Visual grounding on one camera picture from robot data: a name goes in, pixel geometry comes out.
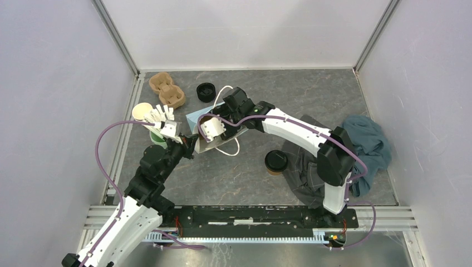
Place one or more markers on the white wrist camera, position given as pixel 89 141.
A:
pixel 169 129
pixel 212 128

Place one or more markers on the green cup holder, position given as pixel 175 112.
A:
pixel 158 140

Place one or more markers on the stack of black lids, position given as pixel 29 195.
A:
pixel 206 92

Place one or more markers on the white slotted cable duct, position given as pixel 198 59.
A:
pixel 317 238

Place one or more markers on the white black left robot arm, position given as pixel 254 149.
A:
pixel 142 208

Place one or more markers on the light blue paper bag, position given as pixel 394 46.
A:
pixel 194 124

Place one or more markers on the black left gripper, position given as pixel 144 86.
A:
pixel 188 145

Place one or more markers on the dark grey checked cloth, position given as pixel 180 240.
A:
pixel 301 175

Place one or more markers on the black plastic cup lid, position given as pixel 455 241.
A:
pixel 276 160

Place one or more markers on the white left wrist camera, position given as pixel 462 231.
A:
pixel 169 129

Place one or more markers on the white stir sticks bundle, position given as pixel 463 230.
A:
pixel 158 114

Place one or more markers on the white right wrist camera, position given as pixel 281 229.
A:
pixel 212 128

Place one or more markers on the brown pulp cup carriers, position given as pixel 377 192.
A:
pixel 168 92

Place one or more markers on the teal blue cloth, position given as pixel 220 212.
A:
pixel 371 147

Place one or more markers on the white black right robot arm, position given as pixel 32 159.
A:
pixel 333 149

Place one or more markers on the brown paper coffee cup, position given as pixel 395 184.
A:
pixel 274 172

